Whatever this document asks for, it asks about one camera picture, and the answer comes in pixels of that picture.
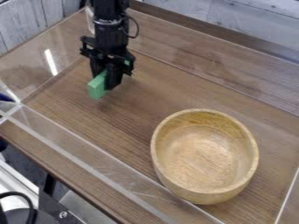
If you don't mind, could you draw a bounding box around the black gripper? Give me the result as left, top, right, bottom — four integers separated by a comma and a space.
81, 18, 137, 90

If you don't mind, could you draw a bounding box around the green rectangular block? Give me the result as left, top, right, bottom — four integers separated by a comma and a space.
89, 60, 133, 100

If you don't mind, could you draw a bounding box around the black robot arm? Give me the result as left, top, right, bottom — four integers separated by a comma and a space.
81, 0, 138, 90

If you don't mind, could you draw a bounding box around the brown wooden bowl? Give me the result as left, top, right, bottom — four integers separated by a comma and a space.
151, 108, 260, 205

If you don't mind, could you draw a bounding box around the black table leg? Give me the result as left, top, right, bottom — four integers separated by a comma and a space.
43, 174, 57, 196

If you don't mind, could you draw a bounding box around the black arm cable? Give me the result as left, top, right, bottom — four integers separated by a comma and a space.
121, 13, 141, 39

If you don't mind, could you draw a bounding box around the clear acrylic tray wall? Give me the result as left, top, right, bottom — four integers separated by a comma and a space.
0, 5, 299, 224

